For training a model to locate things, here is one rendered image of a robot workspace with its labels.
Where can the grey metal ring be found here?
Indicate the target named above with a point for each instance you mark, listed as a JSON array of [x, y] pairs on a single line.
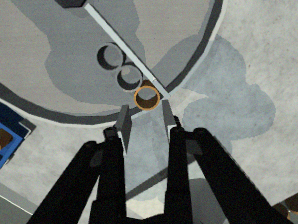
[[100, 60], [124, 86]]

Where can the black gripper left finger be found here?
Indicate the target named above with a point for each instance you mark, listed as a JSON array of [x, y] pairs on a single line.
[[65, 202]]

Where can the bronze bushing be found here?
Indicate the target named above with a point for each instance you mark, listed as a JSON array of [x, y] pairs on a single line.
[[147, 104], [5, 138]]

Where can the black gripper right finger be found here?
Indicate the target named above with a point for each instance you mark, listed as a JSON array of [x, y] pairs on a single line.
[[239, 199]]

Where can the blue crate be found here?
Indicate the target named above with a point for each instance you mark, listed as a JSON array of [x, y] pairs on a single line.
[[17, 126]]

